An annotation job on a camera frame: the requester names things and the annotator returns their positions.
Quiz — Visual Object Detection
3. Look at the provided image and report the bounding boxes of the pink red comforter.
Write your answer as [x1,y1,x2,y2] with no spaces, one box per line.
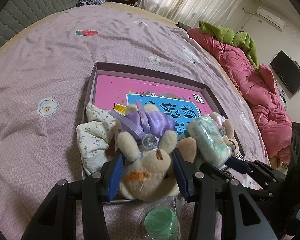
[187,28,292,165]

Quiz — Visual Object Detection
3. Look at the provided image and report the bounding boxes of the dark floral fabric bundle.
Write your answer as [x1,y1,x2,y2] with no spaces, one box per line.
[76,0,106,7]

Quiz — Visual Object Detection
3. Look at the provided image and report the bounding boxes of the shallow grey cardboard box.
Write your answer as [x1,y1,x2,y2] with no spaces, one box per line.
[81,61,246,204]

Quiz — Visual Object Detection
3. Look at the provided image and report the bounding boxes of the yellow wet wipes pack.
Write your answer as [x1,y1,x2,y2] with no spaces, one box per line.
[109,103,127,115]

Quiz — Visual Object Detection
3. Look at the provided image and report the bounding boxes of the green sponge in plastic bag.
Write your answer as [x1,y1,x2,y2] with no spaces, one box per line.
[141,197,181,239]

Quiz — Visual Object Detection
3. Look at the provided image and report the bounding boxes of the plush bunny pink dress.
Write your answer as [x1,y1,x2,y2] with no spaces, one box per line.
[210,112,239,157]

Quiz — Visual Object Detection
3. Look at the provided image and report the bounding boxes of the black flat television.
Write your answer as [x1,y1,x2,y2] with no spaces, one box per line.
[270,50,300,95]

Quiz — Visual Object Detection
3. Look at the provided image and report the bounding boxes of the pink and blue book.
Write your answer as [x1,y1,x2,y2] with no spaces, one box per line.
[93,75,214,134]

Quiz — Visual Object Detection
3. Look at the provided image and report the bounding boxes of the lilac patterned bed quilt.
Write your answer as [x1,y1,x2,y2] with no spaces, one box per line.
[0,5,268,239]

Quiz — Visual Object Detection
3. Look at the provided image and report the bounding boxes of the green flower tissue pack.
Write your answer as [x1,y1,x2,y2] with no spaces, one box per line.
[178,130,190,141]

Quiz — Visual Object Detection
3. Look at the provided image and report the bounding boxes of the green garment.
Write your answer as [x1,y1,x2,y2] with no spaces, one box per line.
[199,21,260,70]

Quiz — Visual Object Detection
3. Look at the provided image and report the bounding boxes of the brown makeup sponge egg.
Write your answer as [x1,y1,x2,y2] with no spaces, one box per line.
[176,137,197,163]

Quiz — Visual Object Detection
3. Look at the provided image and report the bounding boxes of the floral white scrunchie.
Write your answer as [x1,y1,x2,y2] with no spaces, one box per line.
[76,103,121,175]

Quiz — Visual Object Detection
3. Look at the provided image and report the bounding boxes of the white wall air conditioner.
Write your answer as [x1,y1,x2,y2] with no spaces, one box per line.
[257,7,286,32]

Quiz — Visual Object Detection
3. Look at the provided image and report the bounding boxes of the plush bunny purple dress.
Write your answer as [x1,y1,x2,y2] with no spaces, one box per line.
[110,101,179,202]

